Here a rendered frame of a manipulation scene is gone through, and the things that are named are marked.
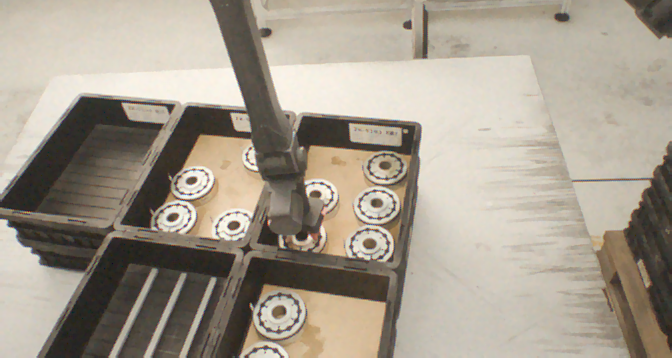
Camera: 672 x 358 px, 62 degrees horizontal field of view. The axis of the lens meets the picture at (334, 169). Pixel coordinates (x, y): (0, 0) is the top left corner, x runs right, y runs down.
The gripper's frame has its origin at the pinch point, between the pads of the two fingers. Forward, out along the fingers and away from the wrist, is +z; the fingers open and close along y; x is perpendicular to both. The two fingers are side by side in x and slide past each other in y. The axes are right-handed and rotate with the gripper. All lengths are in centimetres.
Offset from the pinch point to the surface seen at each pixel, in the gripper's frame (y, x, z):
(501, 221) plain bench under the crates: 41, 25, 18
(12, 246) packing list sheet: -77, -12, 17
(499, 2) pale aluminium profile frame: 28, 211, 83
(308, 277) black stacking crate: 5.2, -10.3, -1.5
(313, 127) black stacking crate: -6.8, 28.8, -1.0
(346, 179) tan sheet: 3.8, 19.5, 4.9
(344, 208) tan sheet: 5.8, 11.1, 4.5
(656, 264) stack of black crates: 90, 51, 62
